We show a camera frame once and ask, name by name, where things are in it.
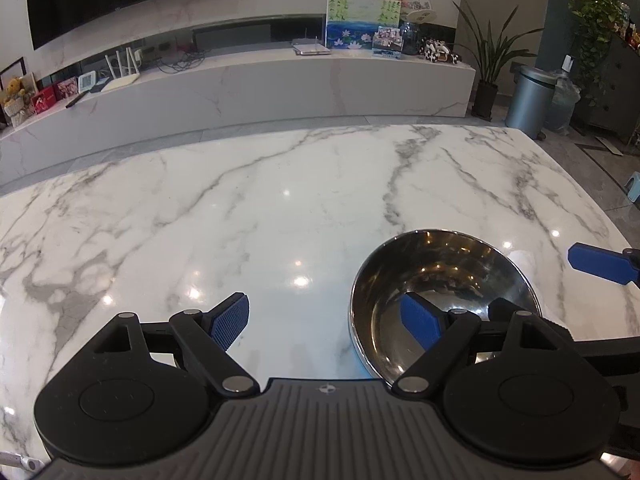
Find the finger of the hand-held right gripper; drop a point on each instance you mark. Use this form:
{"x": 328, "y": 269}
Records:
{"x": 600, "y": 347}
{"x": 602, "y": 265}

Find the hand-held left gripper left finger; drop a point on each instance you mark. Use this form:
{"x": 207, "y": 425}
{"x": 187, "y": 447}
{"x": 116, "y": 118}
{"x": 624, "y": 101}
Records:
{"x": 231, "y": 322}

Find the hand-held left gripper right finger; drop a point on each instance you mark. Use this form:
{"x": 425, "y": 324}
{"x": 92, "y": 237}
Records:
{"x": 422, "y": 321}

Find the steel bowl with blue outside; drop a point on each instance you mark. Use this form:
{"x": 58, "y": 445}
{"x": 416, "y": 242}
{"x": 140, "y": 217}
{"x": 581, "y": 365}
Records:
{"x": 395, "y": 280}

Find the small blue plastic stool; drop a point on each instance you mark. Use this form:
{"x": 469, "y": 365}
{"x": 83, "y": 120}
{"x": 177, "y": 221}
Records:
{"x": 635, "y": 187}

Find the wooden board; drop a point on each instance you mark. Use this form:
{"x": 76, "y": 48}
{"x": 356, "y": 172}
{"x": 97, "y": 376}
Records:
{"x": 610, "y": 145}

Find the translucent plastic bag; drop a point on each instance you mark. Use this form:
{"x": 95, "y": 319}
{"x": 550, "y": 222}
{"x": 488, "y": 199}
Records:
{"x": 565, "y": 105}

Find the grey cabinet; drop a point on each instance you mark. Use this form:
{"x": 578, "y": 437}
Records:
{"x": 615, "y": 90}

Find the grey metal trash can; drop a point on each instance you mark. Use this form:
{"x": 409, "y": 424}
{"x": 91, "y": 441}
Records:
{"x": 529, "y": 105}

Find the tall potted plant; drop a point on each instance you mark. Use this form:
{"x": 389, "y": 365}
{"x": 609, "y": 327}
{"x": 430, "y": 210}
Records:
{"x": 486, "y": 95}

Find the white marble television console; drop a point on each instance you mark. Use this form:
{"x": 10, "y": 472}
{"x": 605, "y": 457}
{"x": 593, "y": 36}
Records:
{"x": 250, "y": 95}

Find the trailing green leafy plant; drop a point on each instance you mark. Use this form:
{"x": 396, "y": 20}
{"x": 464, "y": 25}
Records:
{"x": 595, "y": 25}

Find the assorted bottles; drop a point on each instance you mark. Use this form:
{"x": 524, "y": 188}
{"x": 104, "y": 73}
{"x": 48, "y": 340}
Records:
{"x": 631, "y": 25}

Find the white antenna router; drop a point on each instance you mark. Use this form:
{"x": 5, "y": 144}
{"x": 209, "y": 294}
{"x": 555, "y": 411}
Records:
{"x": 120, "y": 82}

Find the black and white cow figurines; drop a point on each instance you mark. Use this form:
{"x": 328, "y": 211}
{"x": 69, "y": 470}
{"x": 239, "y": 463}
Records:
{"x": 440, "y": 52}

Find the black remote control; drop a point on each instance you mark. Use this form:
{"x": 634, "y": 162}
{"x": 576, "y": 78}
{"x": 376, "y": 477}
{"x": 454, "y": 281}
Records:
{"x": 77, "y": 101}

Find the white desk clock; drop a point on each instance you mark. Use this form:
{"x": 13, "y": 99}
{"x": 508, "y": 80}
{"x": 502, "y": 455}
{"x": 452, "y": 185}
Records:
{"x": 87, "y": 82}

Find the dark glass jar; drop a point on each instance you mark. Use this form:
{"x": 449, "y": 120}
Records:
{"x": 412, "y": 40}

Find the colourful photo box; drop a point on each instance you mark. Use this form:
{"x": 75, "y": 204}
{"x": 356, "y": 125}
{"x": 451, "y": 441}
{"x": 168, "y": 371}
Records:
{"x": 387, "y": 41}

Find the grey set-top box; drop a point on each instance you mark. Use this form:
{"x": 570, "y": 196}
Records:
{"x": 311, "y": 49}

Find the red gift box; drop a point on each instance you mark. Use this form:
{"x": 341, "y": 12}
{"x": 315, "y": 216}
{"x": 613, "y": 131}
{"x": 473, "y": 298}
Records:
{"x": 44, "y": 101}

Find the lotus pond painting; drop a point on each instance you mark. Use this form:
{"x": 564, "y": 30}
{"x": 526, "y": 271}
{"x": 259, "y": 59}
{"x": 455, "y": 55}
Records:
{"x": 352, "y": 25}

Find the teddy bear toy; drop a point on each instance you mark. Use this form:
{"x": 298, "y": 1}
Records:
{"x": 14, "y": 100}

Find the round paper hand fan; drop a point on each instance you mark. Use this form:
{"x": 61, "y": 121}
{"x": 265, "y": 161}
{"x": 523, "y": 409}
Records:
{"x": 416, "y": 7}

